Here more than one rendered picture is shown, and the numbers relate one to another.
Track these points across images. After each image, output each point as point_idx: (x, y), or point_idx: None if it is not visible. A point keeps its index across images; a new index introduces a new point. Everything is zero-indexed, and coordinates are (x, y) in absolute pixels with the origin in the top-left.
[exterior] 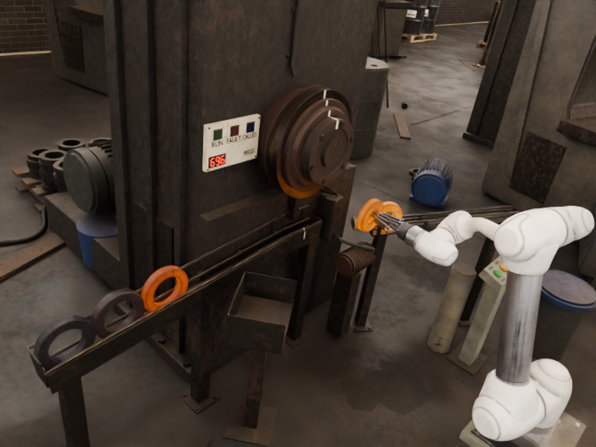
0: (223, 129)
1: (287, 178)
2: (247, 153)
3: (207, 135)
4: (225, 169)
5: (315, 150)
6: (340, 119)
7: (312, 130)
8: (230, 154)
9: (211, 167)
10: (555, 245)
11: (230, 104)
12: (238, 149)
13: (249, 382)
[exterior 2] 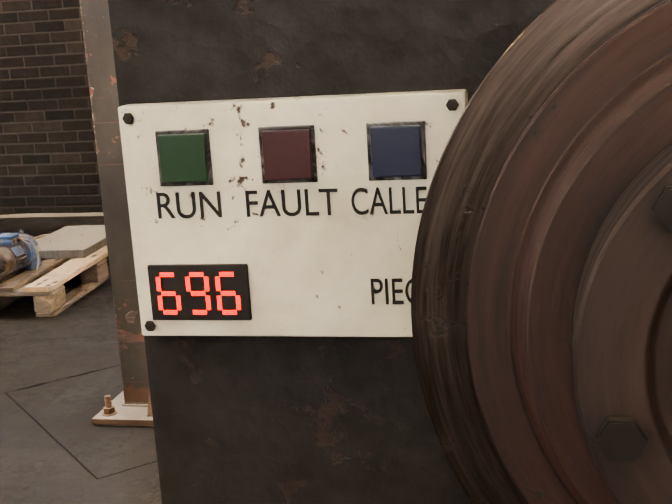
0: (213, 139)
1: (513, 481)
2: (393, 298)
3: (123, 151)
4: (291, 359)
5: (625, 298)
6: None
7: (654, 160)
8: (278, 279)
9: (167, 316)
10: None
11: (271, 18)
12: (328, 261)
13: None
